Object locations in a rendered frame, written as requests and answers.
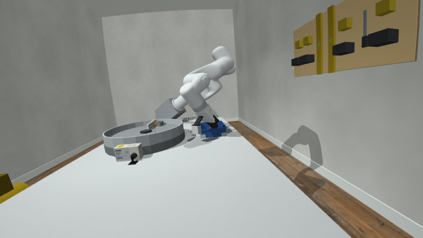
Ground blue open crate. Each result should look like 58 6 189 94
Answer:
200 121 227 139

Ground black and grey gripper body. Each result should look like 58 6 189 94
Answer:
195 104 218 123

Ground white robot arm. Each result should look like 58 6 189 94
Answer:
172 46 236 135

